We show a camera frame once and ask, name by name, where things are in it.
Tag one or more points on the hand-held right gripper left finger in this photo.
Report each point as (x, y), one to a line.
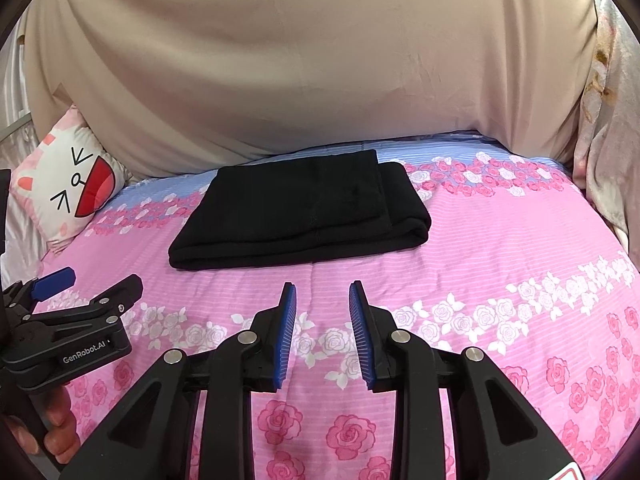
(286, 340)

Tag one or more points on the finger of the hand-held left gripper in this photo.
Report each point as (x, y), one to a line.
(52, 280)
(100, 302)

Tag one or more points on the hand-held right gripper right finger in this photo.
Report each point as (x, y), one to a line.
(362, 340)

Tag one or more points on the black pants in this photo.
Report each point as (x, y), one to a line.
(300, 210)

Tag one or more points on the person's left hand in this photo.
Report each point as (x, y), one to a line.
(57, 410)

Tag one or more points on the silvery satin cloth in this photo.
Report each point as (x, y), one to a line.
(20, 240)

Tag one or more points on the cat face pillow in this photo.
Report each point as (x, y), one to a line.
(55, 175)

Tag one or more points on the pink floral blanket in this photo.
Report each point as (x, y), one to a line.
(475, 260)

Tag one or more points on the beige cloth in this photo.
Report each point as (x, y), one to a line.
(300, 60)

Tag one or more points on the pale floral curtain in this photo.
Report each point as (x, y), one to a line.
(610, 135)

